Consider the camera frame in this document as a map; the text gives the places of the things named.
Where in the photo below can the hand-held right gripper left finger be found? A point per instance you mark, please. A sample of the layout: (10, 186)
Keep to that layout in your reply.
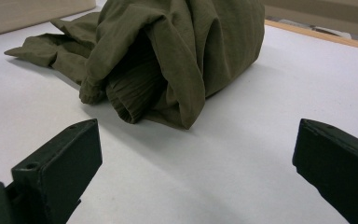
(65, 168)

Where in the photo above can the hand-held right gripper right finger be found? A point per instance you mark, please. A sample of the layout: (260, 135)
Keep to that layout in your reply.
(341, 168)

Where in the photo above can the olive green garment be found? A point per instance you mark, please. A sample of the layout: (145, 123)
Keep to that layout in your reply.
(180, 56)

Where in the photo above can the wooden table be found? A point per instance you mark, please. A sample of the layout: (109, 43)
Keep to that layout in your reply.
(323, 35)

